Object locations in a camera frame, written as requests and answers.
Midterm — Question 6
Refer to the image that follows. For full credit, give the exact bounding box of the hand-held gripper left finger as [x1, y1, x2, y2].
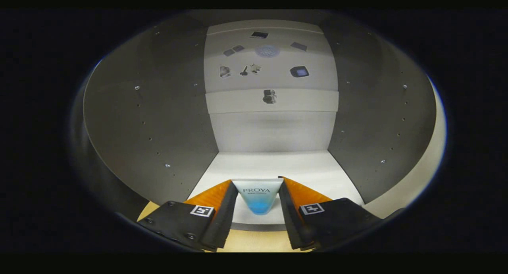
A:
[137, 179, 239, 252]

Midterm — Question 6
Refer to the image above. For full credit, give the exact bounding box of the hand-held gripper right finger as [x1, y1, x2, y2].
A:
[278, 176, 383, 251]

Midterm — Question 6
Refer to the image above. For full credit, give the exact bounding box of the white and blue tube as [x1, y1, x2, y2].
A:
[231, 178, 285, 216]

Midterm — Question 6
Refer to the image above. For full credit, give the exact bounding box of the dark grey cabinet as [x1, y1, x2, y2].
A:
[81, 12, 439, 233]

